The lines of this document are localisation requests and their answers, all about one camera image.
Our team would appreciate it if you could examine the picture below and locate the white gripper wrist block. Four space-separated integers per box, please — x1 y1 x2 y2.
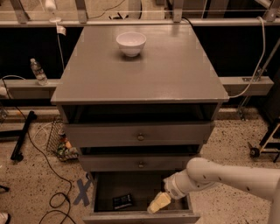
147 172 187 214

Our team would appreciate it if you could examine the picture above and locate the dark blue rxbar wrapper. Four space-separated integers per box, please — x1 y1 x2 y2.
113 194 133 210

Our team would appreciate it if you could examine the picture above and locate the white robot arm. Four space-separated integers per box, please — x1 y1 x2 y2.
147 157 280 224

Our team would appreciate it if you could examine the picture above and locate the grey open bottom drawer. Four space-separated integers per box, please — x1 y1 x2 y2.
82 171 200 224

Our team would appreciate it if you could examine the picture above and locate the grey middle drawer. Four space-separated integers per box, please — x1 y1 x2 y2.
79 154 199 172

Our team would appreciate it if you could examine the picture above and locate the grey wooden drawer cabinet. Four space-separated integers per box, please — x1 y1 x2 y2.
50 24 230 224

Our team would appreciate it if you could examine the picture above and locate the grey top drawer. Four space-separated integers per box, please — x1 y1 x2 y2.
65 122 214 148

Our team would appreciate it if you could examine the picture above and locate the black metal stand bar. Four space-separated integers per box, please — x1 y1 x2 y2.
10 111 37 162

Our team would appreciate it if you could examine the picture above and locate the white ceramic bowl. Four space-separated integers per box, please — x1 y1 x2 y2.
116 31 146 57

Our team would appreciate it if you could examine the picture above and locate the clear plastic water bottle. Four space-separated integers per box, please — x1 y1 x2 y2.
30 58 48 86

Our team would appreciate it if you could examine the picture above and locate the white desk lamp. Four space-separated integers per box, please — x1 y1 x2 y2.
45 0 67 36

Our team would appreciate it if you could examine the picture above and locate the wire basket with items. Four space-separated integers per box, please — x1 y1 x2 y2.
46 120 79 162

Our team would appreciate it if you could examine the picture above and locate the black wheeled cart frame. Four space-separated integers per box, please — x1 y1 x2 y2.
248 117 280 163

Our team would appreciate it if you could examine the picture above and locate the black floor cable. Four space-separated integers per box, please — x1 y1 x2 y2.
0 78 77 224

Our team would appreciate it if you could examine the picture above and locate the grey metal rail beam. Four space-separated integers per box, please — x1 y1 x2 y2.
0 17 280 28

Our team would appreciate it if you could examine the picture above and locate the white hanging cable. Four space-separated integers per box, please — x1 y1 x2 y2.
227 16 267 100

